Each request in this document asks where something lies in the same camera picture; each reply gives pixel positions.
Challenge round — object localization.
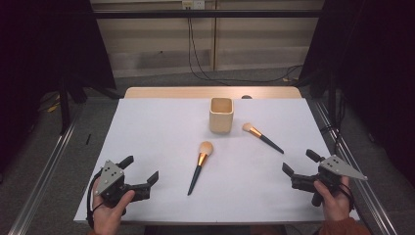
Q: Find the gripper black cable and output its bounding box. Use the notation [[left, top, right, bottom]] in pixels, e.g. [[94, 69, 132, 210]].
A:
[[85, 169, 105, 230], [338, 182, 356, 212]]

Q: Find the large makeup brush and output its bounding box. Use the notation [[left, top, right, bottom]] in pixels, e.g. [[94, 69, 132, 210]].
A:
[[187, 140, 214, 197]]

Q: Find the person's right hand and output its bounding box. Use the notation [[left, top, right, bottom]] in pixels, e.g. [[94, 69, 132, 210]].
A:
[[313, 175, 352, 223]]

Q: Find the beige square brush holder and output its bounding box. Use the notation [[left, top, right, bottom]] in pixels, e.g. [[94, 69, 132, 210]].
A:
[[208, 97, 235, 135]]

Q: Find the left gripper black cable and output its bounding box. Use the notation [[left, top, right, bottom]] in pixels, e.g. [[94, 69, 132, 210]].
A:
[[85, 169, 105, 230]]

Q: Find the black curtain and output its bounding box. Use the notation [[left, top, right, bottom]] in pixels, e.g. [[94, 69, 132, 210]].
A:
[[298, 0, 415, 189], [0, 0, 117, 175]]

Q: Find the person's left hand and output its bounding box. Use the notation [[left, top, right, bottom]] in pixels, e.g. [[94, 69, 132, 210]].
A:
[[91, 177, 136, 235]]

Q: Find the white wall socket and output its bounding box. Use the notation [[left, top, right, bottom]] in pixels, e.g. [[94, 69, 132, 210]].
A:
[[181, 0, 207, 11]]

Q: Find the small makeup brush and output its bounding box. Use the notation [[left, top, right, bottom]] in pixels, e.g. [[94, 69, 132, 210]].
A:
[[242, 121, 285, 155]]

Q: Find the wooden table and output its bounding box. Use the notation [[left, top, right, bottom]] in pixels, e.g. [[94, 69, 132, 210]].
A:
[[123, 85, 302, 100]]

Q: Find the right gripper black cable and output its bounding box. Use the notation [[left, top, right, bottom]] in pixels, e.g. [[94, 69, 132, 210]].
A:
[[338, 182, 356, 212]]

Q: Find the black horizontal frame bar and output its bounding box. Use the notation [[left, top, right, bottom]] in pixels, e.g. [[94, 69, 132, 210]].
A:
[[92, 9, 325, 20]]

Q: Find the aluminium rail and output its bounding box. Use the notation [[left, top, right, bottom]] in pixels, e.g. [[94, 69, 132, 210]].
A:
[[7, 107, 83, 235], [313, 99, 398, 235]]

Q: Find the black wall cable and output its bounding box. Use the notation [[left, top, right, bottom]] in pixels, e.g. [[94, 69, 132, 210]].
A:
[[187, 16, 304, 84]]

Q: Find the white table cover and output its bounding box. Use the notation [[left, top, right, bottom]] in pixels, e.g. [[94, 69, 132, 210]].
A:
[[73, 97, 360, 226]]

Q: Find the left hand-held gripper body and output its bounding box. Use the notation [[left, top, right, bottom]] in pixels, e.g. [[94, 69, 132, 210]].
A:
[[94, 159, 152, 209]]

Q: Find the black metal stand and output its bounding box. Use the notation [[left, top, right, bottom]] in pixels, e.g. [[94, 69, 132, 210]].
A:
[[58, 75, 72, 135]]

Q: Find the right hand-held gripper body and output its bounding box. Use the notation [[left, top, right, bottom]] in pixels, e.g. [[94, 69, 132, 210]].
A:
[[290, 154, 369, 208]]

